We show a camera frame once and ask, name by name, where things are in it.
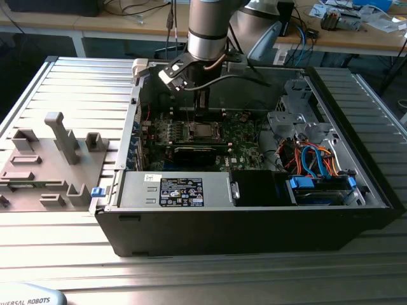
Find grey metal device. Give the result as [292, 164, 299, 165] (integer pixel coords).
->
[340, 12, 363, 32]

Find metal socket cover frame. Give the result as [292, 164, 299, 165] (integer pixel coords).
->
[190, 121, 223, 142]

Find CPU cooler with fins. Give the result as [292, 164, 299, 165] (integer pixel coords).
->
[320, 8, 343, 31]

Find black graphics card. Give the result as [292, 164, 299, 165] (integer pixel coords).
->
[165, 142, 230, 168]

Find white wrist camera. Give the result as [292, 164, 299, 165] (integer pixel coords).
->
[158, 58, 189, 93]
[226, 60, 248, 74]

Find hard disk in blue carrier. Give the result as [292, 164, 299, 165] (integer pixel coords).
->
[285, 175, 357, 206]

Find blue box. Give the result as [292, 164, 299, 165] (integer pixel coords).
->
[352, 0, 394, 12]

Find blue flat wire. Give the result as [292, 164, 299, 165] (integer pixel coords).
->
[300, 144, 331, 179]

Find CPU socket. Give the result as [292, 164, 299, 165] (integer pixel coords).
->
[188, 119, 224, 143]

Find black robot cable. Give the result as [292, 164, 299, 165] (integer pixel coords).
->
[183, 74, 273, 93]

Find pale blue teach pendant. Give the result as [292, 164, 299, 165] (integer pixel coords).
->
[0, 281, 68, 305]

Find green motherboard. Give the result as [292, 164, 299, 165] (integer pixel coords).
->
[144, 107, 268, 172]

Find grey metal drive cage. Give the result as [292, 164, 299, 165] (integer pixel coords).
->
[266, 79, 340, 142]

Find orange and red wires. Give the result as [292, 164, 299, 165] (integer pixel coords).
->
[279, 142, 341, 177]

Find grey parts rack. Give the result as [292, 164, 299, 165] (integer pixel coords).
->
[0, 111, 111, 213]

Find wooden desk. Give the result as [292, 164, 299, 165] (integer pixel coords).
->
[273, 0, 407, 58]
[0, 0, 190, 42]

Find CPU with silver top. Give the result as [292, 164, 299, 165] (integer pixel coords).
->
[194, 124, 217, 138]

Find black box on desk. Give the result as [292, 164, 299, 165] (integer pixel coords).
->
[5, 0, 100, 17]

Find beige case latch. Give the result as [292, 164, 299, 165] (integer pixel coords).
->
[132, 58, 151, 79]

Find grey power supply unit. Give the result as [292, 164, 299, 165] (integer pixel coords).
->
[117, 170, 235, 209]

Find black PC case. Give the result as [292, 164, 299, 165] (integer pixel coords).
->
[94, 58, 405, 258]

